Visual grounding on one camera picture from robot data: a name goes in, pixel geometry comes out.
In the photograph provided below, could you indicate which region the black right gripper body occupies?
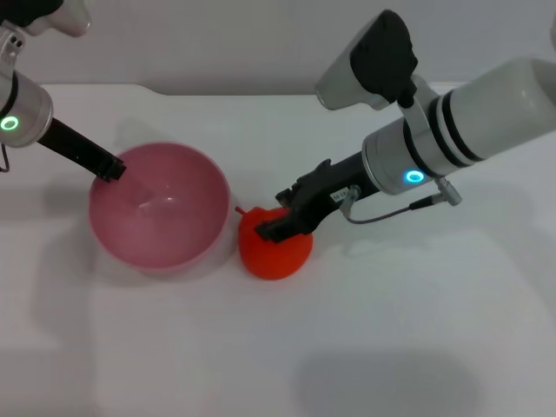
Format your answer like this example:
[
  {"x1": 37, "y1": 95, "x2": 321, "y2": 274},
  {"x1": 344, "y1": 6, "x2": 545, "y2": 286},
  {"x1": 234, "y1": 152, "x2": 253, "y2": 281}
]
[{"x1": 297, "y1": 150, "x2": 380, "y2": 231}]

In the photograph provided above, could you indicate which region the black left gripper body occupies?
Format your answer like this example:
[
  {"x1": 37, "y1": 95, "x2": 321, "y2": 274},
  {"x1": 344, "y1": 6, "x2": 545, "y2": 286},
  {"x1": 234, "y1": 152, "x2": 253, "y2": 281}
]
[{"x1": 36, "y1": 119, "x2": 128, "y2": 184}]

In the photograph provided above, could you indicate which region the orange toy fruit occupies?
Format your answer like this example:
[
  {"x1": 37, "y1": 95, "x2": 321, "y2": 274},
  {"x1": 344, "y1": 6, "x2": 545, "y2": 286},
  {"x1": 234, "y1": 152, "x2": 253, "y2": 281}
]
[{"x1": 235, "y1": 205, "x2": 314, "y2": 281}]

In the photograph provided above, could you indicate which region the pink plastic bowl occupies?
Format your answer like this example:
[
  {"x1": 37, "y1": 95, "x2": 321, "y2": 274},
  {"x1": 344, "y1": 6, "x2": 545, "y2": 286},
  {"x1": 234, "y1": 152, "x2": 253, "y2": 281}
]
[{"x1": 88, "y1": 141, "x2": 232, "y2": 275}]

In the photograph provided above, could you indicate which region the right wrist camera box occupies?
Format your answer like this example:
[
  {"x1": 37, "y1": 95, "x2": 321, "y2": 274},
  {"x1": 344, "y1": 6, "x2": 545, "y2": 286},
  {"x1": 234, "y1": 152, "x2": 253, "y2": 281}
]
[{"x1": 314, "y1": 10, "x2": 420, "y2": 112}]

